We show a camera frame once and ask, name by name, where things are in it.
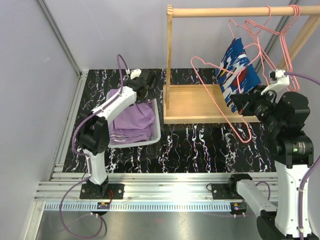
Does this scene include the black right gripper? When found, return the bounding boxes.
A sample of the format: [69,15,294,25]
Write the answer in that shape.
[230,84,284,132]

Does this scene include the blue patterned trousers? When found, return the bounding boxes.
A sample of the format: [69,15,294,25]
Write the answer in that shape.
[215,38,261,113]

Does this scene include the purple trousers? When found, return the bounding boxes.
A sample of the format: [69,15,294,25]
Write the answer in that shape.
[109,100,156,145]

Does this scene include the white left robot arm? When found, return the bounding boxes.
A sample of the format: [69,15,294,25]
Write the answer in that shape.
[73,69,160,199]

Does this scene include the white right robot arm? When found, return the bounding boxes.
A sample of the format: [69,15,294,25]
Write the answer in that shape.
[226,85,317,240]

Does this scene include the wooden clothes rack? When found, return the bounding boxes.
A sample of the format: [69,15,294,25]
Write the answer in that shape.
[163,4,320,124]

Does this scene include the white perforated plastic basket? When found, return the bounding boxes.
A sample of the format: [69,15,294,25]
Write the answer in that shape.
[108,99,161,149]

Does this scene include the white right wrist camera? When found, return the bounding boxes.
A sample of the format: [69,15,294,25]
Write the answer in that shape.
[260,69,290,96]

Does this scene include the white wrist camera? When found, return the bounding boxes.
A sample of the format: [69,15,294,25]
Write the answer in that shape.
[260,69,290,96]
[125,68,142,80]

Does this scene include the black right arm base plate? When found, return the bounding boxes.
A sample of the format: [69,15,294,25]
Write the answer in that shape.
[206,183,234,200]

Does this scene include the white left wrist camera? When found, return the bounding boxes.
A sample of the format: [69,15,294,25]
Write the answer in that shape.
[125,68,142,80]

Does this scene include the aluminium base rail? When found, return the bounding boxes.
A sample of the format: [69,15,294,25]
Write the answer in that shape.
[33,172,280,213]

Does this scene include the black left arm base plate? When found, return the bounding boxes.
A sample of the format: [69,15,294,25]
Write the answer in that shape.
[79,183,125,200]

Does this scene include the aluminium corner frame post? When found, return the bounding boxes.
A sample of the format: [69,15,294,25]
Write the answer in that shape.
[35,0,88,78]

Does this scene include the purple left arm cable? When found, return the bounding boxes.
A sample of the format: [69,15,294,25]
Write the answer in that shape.
[59,53,131,237]

